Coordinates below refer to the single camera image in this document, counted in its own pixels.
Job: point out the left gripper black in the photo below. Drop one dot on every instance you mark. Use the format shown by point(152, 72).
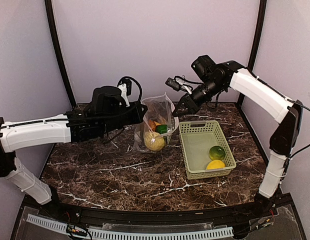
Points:
point(138, 115)

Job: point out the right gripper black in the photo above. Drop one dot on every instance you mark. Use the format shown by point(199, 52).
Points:
point(191, 103)

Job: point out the orange yellow pepper toy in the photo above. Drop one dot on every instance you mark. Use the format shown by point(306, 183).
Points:
point(153, 124)

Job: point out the clear dotted zip top bag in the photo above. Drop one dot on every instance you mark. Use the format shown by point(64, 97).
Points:
point(160, 109)

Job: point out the bok choy toy green white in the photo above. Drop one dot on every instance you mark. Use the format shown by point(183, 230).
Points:
point(161, 129)

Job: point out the beige wrinkled round food toy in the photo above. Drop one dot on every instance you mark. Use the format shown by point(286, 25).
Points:
point(153, 141)

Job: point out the pale green plastic basket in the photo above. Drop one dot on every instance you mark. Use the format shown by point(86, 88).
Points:
point(197, 138)

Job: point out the light green round food toy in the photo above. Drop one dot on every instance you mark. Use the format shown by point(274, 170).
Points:
point(217, 153)

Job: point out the yellow lemon toy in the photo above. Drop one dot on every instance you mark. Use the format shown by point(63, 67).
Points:
point(215, 164)

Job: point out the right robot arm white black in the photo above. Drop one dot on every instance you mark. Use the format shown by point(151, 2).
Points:
point(219, 77)

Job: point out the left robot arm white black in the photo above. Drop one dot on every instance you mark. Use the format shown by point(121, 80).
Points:
point(108, 110)

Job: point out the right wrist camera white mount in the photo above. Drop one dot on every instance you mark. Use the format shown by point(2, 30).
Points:
point(179, 84)

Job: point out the right black frame post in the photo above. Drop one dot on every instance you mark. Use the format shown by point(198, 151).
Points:
point(257, 33)

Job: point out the black frame post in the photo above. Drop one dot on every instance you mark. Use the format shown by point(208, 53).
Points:
point(58, 52)
point(257, 33)

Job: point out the white slotted cable duct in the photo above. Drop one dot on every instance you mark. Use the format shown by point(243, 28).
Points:
point(111, 231)

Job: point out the black front rail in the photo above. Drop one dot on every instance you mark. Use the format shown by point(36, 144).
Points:
point(229, 215)

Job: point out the left black frame post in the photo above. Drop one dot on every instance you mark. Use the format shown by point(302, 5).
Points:
point(58, 52)

